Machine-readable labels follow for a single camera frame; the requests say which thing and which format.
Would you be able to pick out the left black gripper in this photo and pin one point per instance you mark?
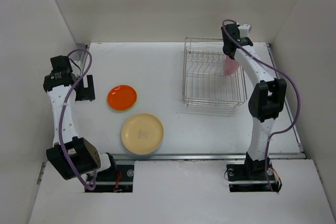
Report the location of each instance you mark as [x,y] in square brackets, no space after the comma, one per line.
[85,93]

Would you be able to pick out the pink plate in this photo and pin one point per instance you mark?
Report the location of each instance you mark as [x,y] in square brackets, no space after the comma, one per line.
[230,66]

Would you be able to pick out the green plate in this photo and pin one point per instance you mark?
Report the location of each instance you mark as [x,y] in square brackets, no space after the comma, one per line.
[132,107]

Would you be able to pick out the orange plate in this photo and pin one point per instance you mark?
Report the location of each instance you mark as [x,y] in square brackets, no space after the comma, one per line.
[122,97]

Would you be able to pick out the metal wire dish rack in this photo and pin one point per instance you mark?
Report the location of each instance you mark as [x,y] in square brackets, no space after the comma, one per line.
[204,78]

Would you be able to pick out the tan beige plate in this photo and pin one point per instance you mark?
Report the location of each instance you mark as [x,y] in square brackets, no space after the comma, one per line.
[142,134]

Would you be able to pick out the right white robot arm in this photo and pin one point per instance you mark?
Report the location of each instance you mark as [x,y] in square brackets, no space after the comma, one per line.
[266,101]

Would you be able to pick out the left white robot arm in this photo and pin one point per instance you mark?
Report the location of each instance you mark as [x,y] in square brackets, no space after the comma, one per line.
[70,150]

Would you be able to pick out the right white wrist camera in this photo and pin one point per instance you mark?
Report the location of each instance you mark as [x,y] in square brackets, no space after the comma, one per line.
[244,30]

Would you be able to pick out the aluminium table rail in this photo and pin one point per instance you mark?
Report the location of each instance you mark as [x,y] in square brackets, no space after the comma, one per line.
[155,71]

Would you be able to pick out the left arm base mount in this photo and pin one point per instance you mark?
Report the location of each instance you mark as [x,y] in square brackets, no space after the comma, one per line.
[115,181]

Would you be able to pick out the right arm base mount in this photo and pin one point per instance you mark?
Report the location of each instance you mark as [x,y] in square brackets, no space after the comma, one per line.
[240,181]

